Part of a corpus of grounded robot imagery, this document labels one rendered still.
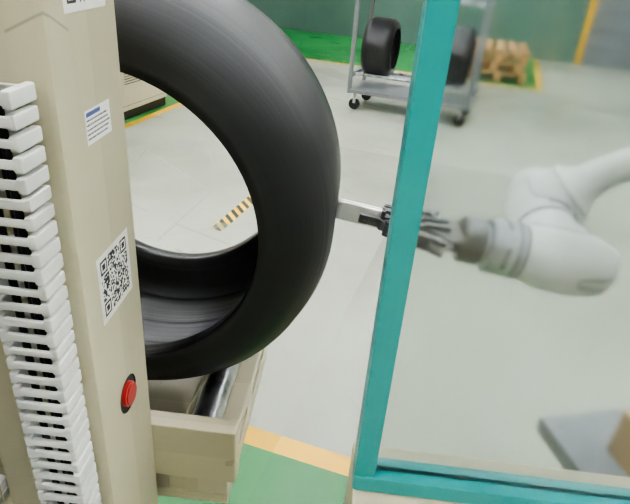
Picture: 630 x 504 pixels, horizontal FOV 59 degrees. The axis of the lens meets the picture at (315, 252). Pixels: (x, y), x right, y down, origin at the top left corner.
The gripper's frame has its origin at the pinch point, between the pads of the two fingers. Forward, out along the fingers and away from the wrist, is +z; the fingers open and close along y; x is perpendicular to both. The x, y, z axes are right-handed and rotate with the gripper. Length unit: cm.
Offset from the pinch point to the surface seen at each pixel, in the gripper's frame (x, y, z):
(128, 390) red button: 12.8, 34.8, 23.0
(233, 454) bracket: 27.2, 27.9, 10.1
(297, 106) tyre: -17.8, 13.5, 11.9
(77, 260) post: -7.1, 40.4, 26.4
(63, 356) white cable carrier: 1, 44, 26
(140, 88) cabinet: 119, -439, 191
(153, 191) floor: 134, -262, 115
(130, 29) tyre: -23.0, 18.2, 31.1
